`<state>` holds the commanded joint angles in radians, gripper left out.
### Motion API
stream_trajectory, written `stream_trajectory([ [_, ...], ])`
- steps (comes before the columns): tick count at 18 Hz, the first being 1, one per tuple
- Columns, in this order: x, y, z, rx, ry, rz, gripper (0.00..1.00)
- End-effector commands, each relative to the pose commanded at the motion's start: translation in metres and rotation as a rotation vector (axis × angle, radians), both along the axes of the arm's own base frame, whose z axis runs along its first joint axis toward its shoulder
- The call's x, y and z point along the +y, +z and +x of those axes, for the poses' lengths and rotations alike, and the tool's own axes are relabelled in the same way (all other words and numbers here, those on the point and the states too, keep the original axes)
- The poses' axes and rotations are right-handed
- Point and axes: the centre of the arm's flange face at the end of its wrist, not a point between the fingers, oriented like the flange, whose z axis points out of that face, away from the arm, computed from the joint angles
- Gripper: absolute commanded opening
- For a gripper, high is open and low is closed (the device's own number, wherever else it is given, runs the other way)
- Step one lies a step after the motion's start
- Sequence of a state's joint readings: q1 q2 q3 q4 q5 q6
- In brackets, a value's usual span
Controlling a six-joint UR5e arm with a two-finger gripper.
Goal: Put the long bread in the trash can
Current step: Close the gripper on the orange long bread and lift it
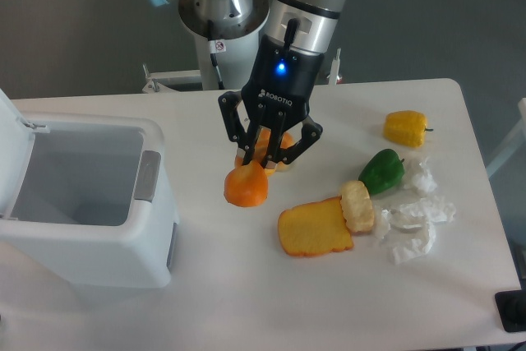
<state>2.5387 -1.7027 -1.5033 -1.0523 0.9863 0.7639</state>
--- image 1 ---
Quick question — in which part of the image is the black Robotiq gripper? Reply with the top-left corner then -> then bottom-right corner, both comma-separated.
218,35 -> 325,169

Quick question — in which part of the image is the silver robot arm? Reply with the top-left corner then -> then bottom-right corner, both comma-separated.
151,0 -> 345,169

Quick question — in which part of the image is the knotted bread roll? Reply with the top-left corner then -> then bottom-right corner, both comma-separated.
233,127 -> 297,174

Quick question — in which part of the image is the small crusty bread piece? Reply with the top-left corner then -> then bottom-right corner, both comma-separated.
340,180 -> 375,233

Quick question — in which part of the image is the white trash can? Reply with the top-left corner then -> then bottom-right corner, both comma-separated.
1,96 -> 179,289

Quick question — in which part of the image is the orange toast slice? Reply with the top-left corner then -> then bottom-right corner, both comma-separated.
277,196 -> 354,257

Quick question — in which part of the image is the green bell pepper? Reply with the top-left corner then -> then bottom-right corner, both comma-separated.
358,149 -> 405,195

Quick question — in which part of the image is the yellow bell pepper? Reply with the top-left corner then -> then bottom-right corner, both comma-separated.
383,110 -> 433,148

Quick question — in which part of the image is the crumpled white paper upper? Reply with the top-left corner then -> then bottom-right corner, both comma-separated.
402,158 -> 437,196

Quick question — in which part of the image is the crumpled white paper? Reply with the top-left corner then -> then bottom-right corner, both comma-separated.
402,158 -> 437,196
373,196 -> 456,265

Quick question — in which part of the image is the crumpled white paper lower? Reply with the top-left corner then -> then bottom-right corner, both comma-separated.
373,196 -> 456,265

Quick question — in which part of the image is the black device at edge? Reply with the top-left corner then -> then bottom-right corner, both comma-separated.
495,290 -> 525,333

